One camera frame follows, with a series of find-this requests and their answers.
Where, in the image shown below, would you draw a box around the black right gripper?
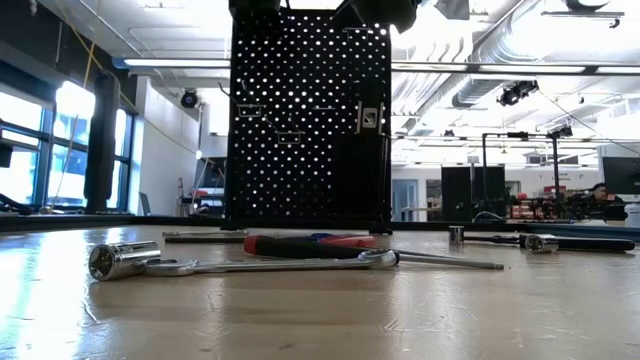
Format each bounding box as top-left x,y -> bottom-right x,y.
332,0 -> 424,34

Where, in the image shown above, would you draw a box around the short silver socket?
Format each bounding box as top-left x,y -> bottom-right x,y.
523,233 -> 560,255

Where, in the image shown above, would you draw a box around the large silver combination wrench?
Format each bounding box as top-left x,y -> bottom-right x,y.
143,248 -> 401,278

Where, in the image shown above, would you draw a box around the blue T-handle hex key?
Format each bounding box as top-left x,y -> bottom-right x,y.
163,232 -> 334,246

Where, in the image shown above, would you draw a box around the long silver socket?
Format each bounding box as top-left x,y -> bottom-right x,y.
87,240 -> 162,282

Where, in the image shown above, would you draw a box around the double prong peg hook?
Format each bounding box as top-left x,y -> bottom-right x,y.
263,113 -> 306,146
217,79 -> 265,119

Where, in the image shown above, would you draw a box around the large black pegboard bin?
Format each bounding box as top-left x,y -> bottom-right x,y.
228,0 -> 283,12

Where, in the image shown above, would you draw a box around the black track lights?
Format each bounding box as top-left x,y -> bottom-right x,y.
496,79 -> 541,108

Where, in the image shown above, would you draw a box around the tall black pegboard bin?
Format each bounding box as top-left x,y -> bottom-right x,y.
333,133 -> 392,225

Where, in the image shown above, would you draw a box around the black perforated pegboard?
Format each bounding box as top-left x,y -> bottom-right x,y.
225,5 -> 394,235

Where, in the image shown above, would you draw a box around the ceiling light strip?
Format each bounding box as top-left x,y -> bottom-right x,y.
391,60 -> 640,77
112,56 -> 232,70

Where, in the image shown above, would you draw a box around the blue door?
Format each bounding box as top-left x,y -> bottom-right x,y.
392,178 -> 419,222

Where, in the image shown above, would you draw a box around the black cabinet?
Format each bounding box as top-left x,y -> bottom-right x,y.
440,165 -> 507,223

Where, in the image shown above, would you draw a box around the black ceiling fixture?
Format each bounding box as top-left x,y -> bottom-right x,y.
541,0 -> 626,30

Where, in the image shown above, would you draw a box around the shelf with red boxes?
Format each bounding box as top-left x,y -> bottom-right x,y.
507,187 -> 576,221

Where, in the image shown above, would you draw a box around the black screwdriver red cap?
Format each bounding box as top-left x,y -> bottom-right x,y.
243,234 -> 505,272

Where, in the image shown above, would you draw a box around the person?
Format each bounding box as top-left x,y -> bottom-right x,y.
582,182 -> 629,222

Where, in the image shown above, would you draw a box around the black monitor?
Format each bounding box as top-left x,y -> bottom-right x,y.
601,155 -> 640,197

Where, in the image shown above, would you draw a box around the black pillar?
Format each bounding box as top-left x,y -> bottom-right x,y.
82,69 -> 123,215

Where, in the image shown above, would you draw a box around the silver bracket tool holder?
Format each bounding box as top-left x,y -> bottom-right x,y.
356,99 -> 386,136

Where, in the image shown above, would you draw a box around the silver ventilation duct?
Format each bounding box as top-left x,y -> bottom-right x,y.
451,0 -> 551,110

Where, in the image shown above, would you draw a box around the black camera rig stand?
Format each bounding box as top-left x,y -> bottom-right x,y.
481,123 -> 575,222

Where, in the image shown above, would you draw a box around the black aluminium table frame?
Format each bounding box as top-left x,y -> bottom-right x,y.
0,212 -> 640,240

